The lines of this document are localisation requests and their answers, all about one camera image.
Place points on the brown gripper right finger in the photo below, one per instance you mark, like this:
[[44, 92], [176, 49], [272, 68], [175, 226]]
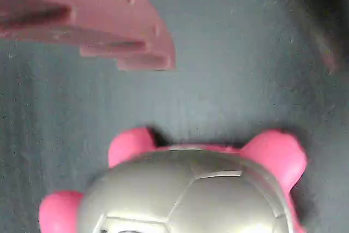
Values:
[[332, 12]]

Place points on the red turtle toy gold shell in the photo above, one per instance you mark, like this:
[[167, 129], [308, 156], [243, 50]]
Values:
[[191, 194]]

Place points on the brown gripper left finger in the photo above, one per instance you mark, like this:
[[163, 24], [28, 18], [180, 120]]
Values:
[[95, 6]]

